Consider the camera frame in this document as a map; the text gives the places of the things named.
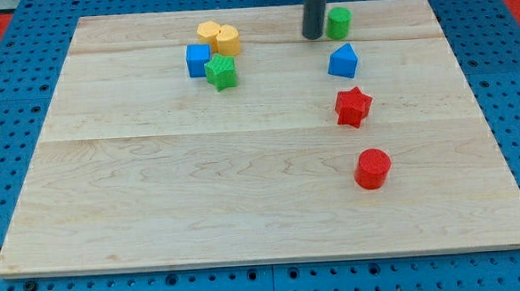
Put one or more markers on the green star block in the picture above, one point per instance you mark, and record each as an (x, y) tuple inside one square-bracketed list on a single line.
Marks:
[(221, 72)]

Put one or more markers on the red cylinder block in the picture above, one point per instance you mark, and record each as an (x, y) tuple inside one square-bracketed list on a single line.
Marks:
[(372, 168)]

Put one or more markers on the blue cube block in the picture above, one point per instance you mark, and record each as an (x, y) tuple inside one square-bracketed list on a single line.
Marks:
[(197, 56)]

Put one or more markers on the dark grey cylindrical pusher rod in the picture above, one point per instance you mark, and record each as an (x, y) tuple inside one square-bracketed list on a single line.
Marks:
[(313, 18)]

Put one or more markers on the yellow heart block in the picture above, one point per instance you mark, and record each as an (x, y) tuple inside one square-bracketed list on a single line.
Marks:
[(228, 40)]

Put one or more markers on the light wooden board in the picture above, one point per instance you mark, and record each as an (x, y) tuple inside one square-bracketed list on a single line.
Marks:
[(140, 167)]

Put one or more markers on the red star block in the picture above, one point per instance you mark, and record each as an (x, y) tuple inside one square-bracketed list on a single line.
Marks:
[(352, 107)]

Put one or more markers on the green cylinder block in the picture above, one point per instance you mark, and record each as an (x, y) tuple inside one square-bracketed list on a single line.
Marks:
[(338, 23)]

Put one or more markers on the blue triangle block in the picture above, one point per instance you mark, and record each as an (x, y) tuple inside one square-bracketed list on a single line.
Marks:
[(343, 62)]

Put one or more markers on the yellow hexagon block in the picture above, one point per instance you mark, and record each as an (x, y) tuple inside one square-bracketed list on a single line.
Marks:
[(207, 33)]

